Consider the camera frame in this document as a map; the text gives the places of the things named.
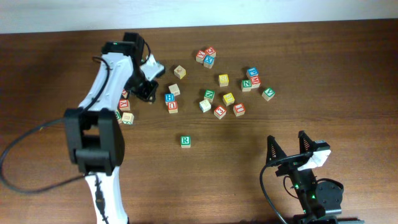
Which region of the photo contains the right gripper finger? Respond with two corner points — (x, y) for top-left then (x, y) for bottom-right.
(266, 135), (287, 167)
(298, 130), (315, 154)

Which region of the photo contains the green R block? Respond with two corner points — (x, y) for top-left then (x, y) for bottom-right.
(180, 136), (192, 148)

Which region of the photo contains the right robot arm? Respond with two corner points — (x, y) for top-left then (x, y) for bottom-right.
(259, 131), (344, 223)

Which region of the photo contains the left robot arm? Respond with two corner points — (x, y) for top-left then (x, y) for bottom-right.
(63, 32), (165, 223)

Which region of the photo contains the red 6 block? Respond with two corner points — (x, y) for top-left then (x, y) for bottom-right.
(122, 90), (129, 99)

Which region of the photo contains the blue H block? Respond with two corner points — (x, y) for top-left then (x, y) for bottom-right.
(165, 93), (175, 105)

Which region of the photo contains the red y block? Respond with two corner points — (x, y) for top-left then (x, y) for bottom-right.
(195, 50), (206, 63)
(118, 99), (131, 112)

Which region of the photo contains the plain wooden block centre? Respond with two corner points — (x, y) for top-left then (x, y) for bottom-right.
(169, 83), (180, 96)

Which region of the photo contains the red U block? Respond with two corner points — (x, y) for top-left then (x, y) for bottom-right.
(167, 101), (178, 114)

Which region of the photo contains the plain block green bottom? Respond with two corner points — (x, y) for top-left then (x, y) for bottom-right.
(121, 112), (134, 125)

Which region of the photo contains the green B block lower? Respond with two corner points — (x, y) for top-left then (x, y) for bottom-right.
(115, 110), (123, 124)

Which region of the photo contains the plain picture block top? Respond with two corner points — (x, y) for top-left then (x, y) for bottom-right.
(174, 65), (187, 79)

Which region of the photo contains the red I block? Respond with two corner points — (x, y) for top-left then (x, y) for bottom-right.
(233, 103), (246, 116)

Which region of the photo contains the green V block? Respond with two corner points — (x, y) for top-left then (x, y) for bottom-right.
(262, 88), (275, 101)

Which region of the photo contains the white blue-edged block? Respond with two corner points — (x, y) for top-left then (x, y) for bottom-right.
(199, 100), (211, 113)

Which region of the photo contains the green N block centre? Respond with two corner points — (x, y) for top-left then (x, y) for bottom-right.
(204, 90), (215, 103)

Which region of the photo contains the green n block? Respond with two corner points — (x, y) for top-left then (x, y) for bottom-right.
(204, 90), (215, 103)
(241, 80), (252, 92)

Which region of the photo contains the red Y block top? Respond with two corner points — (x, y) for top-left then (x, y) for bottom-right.
(195, 50), (206, 63)

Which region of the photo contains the red 3 block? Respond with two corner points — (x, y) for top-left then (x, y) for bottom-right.
(213, 106), (226, 119)

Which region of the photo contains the blue X block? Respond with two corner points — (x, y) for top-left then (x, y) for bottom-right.
(203, 55), (215, 68)

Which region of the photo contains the yellow block centre right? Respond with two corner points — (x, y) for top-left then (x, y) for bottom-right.
(223, 93), (235, 106)

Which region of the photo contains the yellow block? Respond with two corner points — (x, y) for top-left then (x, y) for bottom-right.
(223, 93), (235, 106)
(218, 74), (229, 87)

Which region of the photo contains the green N block right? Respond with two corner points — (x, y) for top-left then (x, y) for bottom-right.
(241, 80), (252, 92)

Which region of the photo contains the red M block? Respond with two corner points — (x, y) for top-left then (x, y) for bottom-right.
(250, 76), (261, 88)

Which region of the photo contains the red Q block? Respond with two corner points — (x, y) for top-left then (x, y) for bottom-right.
(205, 47), (216, 58)

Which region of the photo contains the yellow block upper right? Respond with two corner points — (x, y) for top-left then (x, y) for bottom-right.
(218, 74), (229, 87)

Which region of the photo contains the blue P block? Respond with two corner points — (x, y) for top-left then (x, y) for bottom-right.
(246, 67), (259, 78)

